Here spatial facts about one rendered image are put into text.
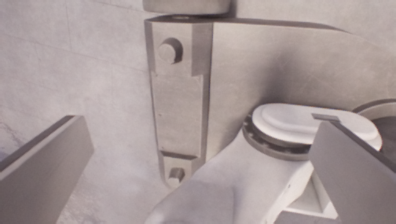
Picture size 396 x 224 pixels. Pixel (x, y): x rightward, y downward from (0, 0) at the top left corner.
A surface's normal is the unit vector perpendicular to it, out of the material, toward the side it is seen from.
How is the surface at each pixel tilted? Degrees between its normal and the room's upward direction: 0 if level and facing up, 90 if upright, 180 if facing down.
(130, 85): 0
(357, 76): 0
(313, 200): 90
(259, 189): 90
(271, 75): 0
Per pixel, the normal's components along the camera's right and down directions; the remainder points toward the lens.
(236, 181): 0.02, -0.86
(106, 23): -0.21, 0.49
